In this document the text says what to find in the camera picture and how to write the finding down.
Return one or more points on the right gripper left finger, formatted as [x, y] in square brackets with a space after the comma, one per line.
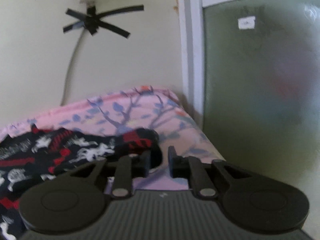
[129, 167]

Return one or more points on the black red reindeer sweater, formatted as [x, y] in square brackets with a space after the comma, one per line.
[43, 154]

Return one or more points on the white framed frosted glass door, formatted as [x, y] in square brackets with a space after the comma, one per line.
[251, 79]

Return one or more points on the black tape cross on wall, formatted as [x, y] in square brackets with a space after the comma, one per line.
[91, 21]

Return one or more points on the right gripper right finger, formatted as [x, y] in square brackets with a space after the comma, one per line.
[193, 170]

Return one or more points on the pink floral bed sheet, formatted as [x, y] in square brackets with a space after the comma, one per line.
[118, 113]

